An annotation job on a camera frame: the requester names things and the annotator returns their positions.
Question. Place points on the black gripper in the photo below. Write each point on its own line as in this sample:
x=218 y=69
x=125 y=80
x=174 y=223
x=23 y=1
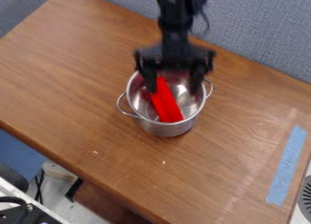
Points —
x=174 y=53

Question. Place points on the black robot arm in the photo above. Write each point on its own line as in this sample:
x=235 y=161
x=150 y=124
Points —
x=177 y=14

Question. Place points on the silver metal pot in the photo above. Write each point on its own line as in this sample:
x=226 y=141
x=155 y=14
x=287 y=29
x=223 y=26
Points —
x=135 y=104

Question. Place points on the red rectangular block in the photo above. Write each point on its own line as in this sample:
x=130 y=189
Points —
x=165 y=102

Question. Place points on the blue tape strip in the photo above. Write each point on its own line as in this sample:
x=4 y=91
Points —
x=287 y=164

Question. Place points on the grey fan grille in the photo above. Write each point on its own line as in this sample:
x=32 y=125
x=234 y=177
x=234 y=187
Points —
x=305 y=198

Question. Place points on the black device with handle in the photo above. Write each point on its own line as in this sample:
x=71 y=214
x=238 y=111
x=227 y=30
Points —
x=26 y=213

